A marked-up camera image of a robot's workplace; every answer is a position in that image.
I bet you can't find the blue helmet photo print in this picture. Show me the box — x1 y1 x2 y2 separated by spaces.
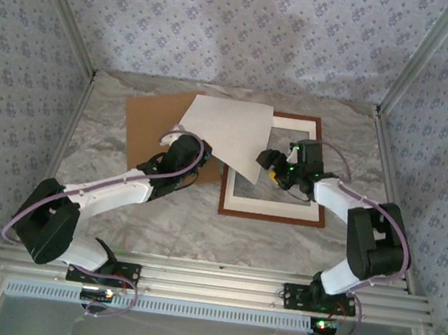
170 92 277 187

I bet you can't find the cream mat board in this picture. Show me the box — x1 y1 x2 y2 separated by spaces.
221 110 336 224

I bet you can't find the brown wooden picture frame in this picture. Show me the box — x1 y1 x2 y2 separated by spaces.
216 105 340 230

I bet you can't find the brown fibreboard backing board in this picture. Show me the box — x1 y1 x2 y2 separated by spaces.
115 81 235 193

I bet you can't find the small controller board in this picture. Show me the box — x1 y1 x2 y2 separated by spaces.
79 285 116 306
307 315 340 335

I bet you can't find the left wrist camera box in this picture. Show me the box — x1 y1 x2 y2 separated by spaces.
158 123 187 150

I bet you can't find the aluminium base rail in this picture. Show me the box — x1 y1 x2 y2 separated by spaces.
0 233 439 332

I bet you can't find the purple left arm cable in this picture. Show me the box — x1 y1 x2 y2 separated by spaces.
0 109 209 330

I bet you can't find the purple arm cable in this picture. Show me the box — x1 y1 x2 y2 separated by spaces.
0 109 209 330
295 141 423 335

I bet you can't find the aluminium corner post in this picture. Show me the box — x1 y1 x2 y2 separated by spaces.
374 0 448 124
12 0 107 79

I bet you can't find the grey slotted cable duct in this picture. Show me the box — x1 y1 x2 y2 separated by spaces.
2 275 316 335

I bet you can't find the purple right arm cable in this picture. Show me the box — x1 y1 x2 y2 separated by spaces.
295 141 423 335

